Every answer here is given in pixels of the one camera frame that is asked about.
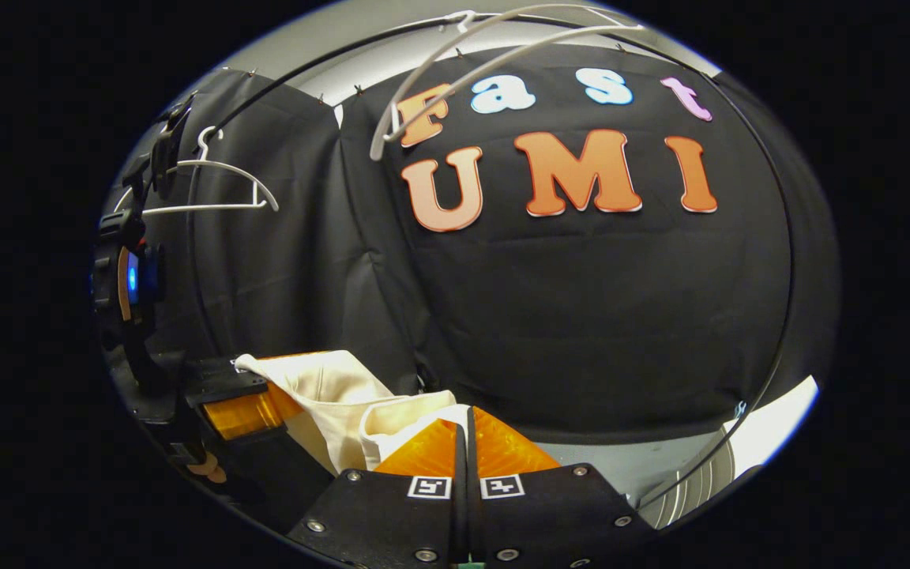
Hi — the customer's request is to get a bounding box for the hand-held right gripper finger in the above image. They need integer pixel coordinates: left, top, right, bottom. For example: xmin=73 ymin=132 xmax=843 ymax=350
xmin=288 ymin=407 xmax=472 ymax=569
xmin=468 ymin=407 xmax=657 ymax=569

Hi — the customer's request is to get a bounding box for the cream short-sleeved shirt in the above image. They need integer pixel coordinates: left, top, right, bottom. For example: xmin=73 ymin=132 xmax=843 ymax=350
xmin=234 ymin=350 xmax=472 ymax=475

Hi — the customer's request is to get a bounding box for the white plastic clothes hanger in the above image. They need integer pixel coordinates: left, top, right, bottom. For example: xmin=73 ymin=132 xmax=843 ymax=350
xmin=368 ymin=4 xmax=645 ymax=163
xmin=113 ymin=125 xmax=280 ymax=218

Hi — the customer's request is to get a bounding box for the black metal clothes rack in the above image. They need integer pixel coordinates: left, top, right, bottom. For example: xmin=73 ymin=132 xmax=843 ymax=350
xmin=185 ymin=8 xmax=797 ymax=511

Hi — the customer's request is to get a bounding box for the black backdrop cloth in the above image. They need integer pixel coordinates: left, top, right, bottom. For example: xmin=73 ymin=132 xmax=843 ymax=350
xmin=107 ymin=43 xmax=843 ymax=491

